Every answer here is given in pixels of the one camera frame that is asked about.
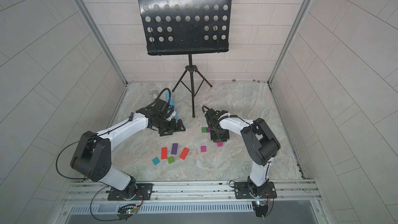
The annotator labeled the left black cable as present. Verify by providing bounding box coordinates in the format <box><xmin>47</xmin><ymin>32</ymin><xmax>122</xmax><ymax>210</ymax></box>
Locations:
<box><xmin>55</xmin><ymin>139</ymin><xmax>147</xmax><ymax>222</ymax></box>

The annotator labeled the right circuit board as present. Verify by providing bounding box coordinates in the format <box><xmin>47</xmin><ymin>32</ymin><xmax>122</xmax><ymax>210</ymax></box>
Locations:
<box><xmin>252</xmin><ymin>200</ymin><xmax>270</xmax><ymax>218</ymax></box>

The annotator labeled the left circuit board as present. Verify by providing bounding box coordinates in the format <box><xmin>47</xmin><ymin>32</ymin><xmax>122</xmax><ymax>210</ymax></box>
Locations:
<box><xmin>117</xmin><ymin>204</ymin><xmax>141</xmax><ymax>221</ymax></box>

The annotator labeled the teal square block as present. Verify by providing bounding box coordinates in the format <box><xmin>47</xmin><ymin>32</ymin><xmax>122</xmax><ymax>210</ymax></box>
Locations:
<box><xmin>152</xmin><ymin>157</ymin><xmax>161</xmax><ymax>166</ymax></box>

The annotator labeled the red block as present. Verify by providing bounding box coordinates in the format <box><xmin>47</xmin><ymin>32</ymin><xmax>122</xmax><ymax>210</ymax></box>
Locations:
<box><xmin>161</xmin><ymin>147</ymin><xmax>168</xmax><ymax>160</ymax></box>
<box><xmin>179</xmin><ymin>147</ymin><xmax>190</xmax><ymax>160</ymax></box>

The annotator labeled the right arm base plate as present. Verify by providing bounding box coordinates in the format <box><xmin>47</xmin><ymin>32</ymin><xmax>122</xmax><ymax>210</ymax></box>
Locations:
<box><xmin>234</xmin><ymin>181</ymin><xmax>277</xmax><ymax>200</ymax></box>

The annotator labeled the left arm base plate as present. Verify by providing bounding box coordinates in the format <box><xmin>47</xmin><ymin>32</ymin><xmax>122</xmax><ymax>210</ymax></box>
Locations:
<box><xmin>106</xmin><ymin>183</ymin><xmax>153</xmax><ymax>201</ymax></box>

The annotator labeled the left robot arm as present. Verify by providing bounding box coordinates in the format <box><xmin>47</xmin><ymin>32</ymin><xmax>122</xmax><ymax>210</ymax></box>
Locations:
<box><xmin>70</xmin><ymin>88</ymin><xmax>186</xmax><ymax>200</ymax></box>

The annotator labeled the green block lower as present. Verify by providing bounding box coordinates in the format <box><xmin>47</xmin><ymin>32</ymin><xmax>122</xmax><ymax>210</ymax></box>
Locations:
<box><xmin>167</xmin><ymin>156</ymin><xmax>175</xmax><ymax>164</ymax></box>

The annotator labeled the aluminium front rail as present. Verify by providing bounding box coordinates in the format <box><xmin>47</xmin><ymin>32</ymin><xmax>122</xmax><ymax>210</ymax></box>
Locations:
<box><xmin>61</xmin><ymin>179</ymin><xmax>322</xmax><ymax>204</ymax></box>

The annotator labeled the black perforated music stand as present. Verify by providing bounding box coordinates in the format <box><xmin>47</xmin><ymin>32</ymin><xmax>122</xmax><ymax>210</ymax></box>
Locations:
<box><xmin>138</xmin><ymin>0</ymin><xmax>232</xmax><ymax>100</ymax></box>

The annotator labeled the dark purple block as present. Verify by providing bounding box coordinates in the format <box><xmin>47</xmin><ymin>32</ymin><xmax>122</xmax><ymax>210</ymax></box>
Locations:
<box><xmin>171</xmin><ymin>143</ymin><xmax>178</xmax><ymax>155</ymax></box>

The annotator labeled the circuit board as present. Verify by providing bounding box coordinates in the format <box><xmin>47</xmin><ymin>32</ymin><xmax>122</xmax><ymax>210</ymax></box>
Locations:
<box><xmin>117</xmin><ymin>204</ymin><xmax>141</xmax><ymax>221</ymax></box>
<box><xmin>252</xmin><ymin>200</ymin><xmax>270</xmax><ymax>218</ymax></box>

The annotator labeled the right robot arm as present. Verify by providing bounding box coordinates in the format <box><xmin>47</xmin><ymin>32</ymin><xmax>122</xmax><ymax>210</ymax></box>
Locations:
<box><xmin>202</xmin><ymin>106</ymin><xmax>280</xmax><ymax>198</ymax></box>

